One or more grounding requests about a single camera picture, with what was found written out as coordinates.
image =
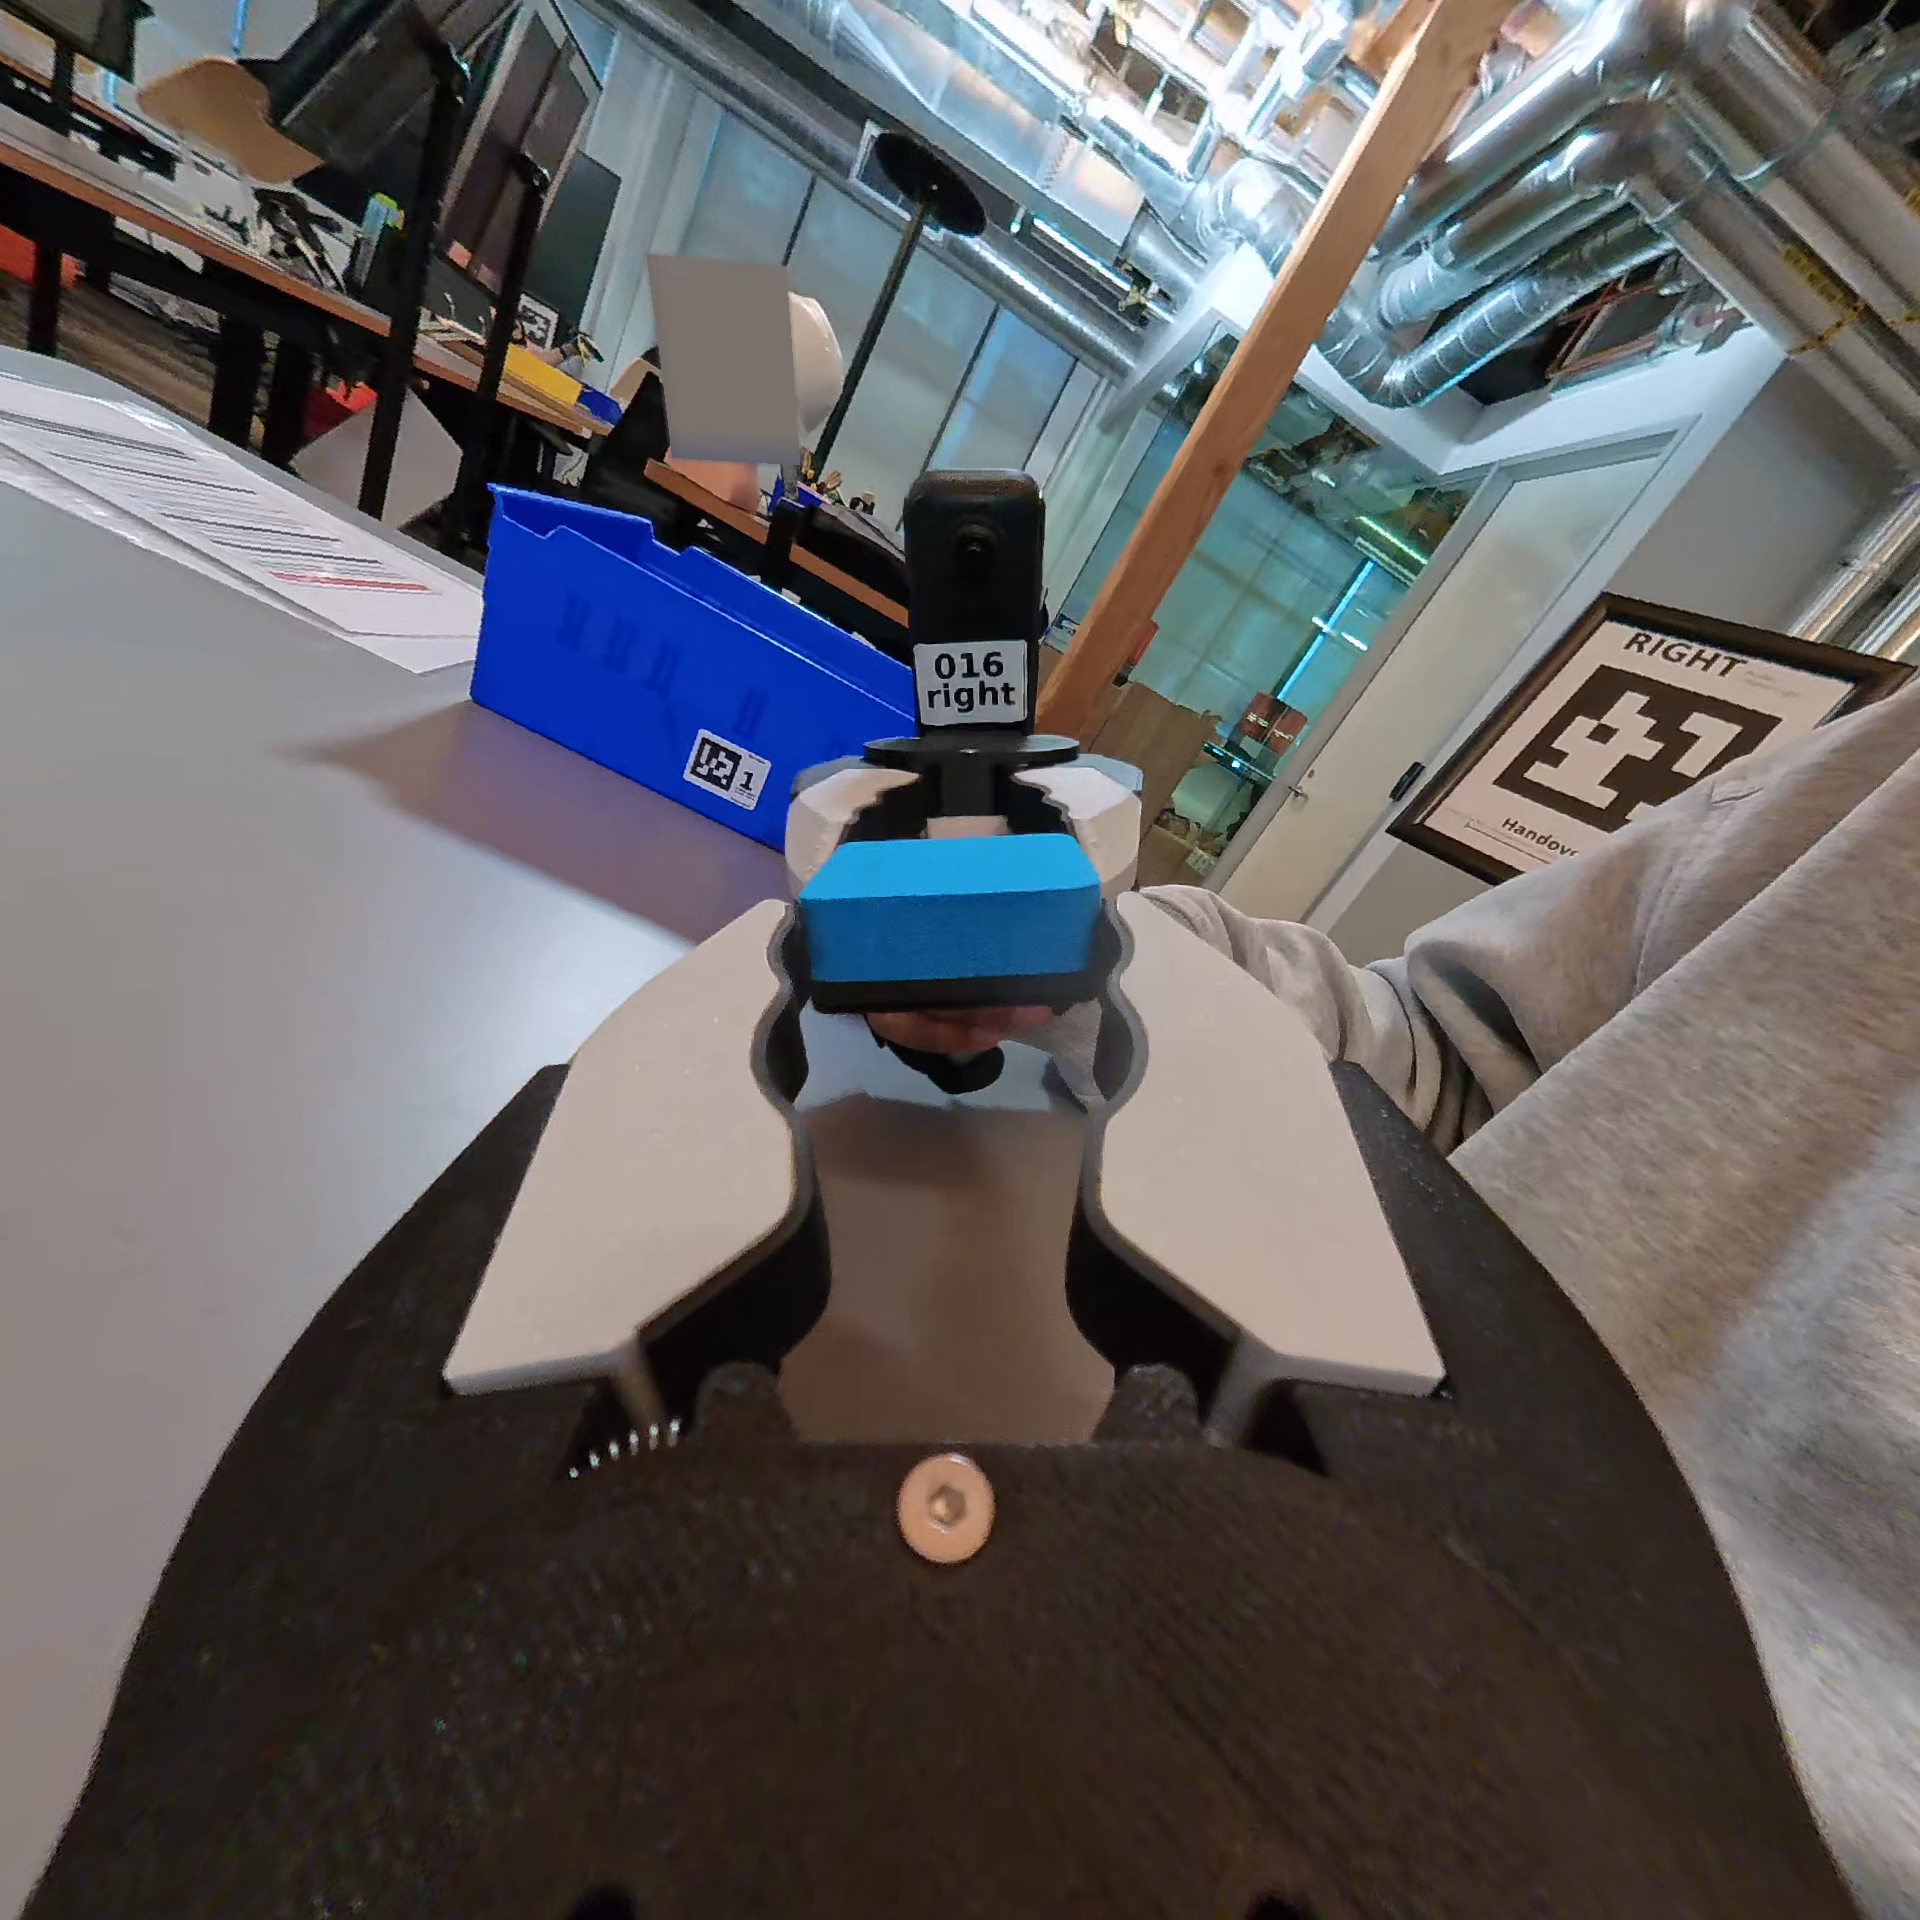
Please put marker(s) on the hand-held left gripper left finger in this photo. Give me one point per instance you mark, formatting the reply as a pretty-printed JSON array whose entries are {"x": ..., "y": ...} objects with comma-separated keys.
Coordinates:
[{"x": 646, "y": 1170}]

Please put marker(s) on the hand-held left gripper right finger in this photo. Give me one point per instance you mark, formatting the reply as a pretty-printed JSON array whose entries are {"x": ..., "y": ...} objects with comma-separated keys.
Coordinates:
[{"x": 1260, "y": 1184}]

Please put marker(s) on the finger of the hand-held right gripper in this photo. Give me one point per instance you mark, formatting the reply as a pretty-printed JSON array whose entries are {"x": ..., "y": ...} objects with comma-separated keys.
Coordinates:
[
  {"x": 812, "y": 825},
  {"x": 1118, "y": 825}
]

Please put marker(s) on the blue foam eraser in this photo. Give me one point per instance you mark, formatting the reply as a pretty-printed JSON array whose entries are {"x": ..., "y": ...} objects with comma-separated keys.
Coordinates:
[{"x": 946, "y": 915}]

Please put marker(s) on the person's right forearm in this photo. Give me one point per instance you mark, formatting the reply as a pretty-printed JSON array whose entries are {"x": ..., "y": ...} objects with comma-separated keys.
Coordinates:
[{"x": 1277, "y": 989}]

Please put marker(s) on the grey desk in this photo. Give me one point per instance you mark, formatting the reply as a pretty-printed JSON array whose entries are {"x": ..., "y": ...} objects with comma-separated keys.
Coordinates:
[{"x": 226, "y": 975}]

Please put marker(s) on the person's right hand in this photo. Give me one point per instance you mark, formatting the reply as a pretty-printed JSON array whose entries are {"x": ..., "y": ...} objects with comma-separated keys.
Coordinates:
[{"x": 931, "y": 1035}]

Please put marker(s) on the white hard hat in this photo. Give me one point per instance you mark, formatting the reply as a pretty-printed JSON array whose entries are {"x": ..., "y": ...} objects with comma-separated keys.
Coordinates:
[{"x": 815, "y": 360}]

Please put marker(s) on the blue plastic bin with tag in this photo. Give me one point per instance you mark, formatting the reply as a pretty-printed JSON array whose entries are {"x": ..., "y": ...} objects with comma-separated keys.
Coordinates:
[{"x": 601, "y": 660}]

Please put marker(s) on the black pole lamp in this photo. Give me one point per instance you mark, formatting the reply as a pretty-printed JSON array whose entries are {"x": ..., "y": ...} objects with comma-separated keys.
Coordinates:
[{"x": 931, "y": 195}]

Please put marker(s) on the framed marker sign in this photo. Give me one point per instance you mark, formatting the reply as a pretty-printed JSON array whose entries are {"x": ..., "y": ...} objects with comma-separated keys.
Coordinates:
[{"x": 1652, "y": 733}]

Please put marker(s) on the silver ventilation ducts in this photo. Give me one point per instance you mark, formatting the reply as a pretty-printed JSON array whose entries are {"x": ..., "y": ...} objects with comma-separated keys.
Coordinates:
[{"x": 1500, "y": 181}]

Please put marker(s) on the white paper sheet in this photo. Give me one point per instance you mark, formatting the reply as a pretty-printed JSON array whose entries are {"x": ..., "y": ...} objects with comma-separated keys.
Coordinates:
[{"x": 226, "y": 509}]

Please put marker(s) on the black monitor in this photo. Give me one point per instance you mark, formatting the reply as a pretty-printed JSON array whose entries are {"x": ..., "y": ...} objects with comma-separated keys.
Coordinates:
[{"x": 359, "y": 82}]

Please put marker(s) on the long wooden workbench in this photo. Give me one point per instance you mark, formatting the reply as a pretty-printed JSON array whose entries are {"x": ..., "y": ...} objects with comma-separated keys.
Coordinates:
[{"x": 226, "y": 264}]

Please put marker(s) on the cardboard piece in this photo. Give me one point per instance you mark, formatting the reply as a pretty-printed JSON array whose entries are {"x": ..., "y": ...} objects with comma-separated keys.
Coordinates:
[{"x": 226, "y": 113}]

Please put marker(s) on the wooden post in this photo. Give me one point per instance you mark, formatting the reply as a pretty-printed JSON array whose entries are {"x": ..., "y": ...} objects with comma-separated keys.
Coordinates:
[{"x": 1277, "y": 360}]

